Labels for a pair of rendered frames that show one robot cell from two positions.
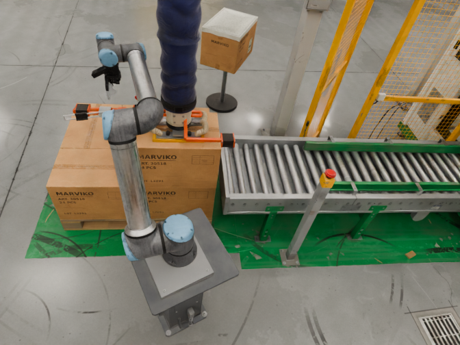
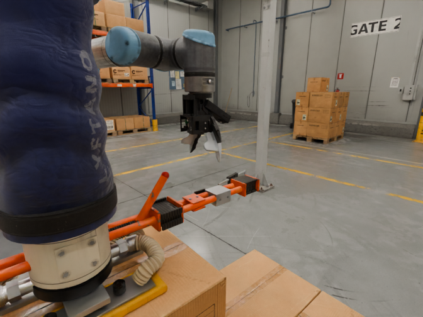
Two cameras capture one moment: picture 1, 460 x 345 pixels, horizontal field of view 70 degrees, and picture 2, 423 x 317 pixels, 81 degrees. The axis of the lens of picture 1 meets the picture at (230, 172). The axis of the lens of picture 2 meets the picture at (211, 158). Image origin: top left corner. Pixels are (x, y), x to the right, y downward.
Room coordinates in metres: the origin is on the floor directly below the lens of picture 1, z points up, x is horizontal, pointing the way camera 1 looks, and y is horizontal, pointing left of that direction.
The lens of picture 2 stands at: (2.36, 0.46, 1.43)
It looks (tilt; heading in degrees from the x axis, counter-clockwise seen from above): 16 degrees down; 152
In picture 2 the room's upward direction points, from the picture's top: straight up
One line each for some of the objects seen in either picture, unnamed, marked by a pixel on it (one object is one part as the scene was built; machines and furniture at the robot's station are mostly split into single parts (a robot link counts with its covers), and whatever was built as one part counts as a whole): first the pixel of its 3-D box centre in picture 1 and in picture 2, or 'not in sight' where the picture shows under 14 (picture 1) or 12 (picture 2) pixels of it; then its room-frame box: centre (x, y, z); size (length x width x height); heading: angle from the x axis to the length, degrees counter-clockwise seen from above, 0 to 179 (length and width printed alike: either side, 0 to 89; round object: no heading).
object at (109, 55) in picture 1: (109, 53); (168, 55); (1.56, 0.72, 1.53); 0.12 x 0.12 x 0.09; 26
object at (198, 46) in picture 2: (105, 44); (198, 54); (1.66, 0.78, 1.52); 0.10 x 0.09 x 0.12; 26
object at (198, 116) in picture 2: (111, 72); (197, 114); (1.66, 0.78, 1.36); 0.09 x 0.08 x 0.12; 102
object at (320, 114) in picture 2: not in sight; (321, 109); (-2.66, 6.65, 0.87); 1.21 x 1.02 x 1.74; 107
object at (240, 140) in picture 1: (345, 147); not in sight; (2.41, -1.01, 0.50); 2.31 x 0.05 x 0.19; 103
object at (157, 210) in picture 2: not in sight; (163, 212); (1.70, 0.64, 1.07); 0.10 x 0.08 x 0.06; 13
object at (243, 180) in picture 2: (83, 109); (245, 185); (1.62, 0.99, 1.07); 0.08 x 0.07 x 0.05; 103
